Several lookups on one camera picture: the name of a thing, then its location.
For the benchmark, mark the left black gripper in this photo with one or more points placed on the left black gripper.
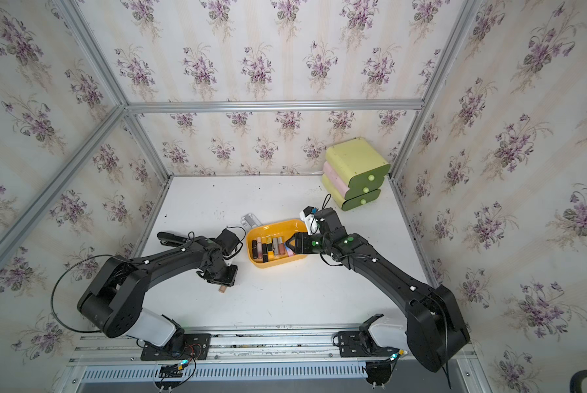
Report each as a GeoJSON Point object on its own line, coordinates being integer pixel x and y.
{"type": "Point", "coordinates": [229, 281]}

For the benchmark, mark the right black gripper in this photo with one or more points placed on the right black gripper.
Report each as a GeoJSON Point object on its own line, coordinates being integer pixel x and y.
{"type": "Point", "coordinates": [300, 241]}

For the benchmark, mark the yellow plastic storage box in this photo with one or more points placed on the yellow plastic storage box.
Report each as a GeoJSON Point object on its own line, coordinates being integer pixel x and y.
{"type": "Point", "coordinates": [285, 229]}

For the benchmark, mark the black lipstick tube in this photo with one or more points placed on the black lipstick tube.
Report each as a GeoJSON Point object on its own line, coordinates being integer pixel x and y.
{"type": "Point", "coordinates": [254, 249]}

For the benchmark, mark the rose lip gloss tube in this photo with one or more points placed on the rose lip gloss tube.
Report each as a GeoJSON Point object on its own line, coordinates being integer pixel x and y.
{"type": "Point", "coordinates": [282, 246]}

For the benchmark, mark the slim black lipstick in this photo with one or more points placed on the slim black lipstick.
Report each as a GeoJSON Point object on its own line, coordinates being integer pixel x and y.
{"type": "Point", "coordinates": [265, 254]}

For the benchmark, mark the black gold lipstick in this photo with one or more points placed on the black gold lipstick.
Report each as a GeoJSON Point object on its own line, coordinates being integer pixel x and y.
{"type": "Point", "coordinates": [269, 245]}

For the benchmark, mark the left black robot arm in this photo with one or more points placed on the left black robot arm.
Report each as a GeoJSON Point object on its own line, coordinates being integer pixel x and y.
{"type": "Point", "coordinates": [114, 300]}

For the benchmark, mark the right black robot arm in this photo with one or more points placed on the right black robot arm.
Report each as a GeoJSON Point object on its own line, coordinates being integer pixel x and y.
{"type": "Point", "coordinates": [435, 327]}

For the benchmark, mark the clear acrylic holder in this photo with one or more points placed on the clear acrylic holder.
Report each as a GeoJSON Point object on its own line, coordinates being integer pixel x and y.
{"type": "Point", "coordinates": [249, 221]}

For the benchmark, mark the black stapler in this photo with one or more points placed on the black stapler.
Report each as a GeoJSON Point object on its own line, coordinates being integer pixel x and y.
{"type": "Point", "coordinates": [173, 240]}

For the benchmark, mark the green pink drawer organizer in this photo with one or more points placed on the green pink drawer organizer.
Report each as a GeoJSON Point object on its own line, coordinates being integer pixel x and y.
{"type": "Point", "coordinates": [353, 173]}

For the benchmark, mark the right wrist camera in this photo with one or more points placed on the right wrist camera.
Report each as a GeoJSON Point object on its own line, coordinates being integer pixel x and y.
{"type": "Point", "coordinates": [308, 217]}

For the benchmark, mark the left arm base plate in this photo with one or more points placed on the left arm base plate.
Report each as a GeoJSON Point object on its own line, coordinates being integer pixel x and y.
{"type": "Point", "coordinates": [190, 346]}

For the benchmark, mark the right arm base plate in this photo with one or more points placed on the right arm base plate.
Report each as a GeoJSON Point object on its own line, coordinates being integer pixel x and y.
{"type": "Point", "coordinates": [356, 344]}

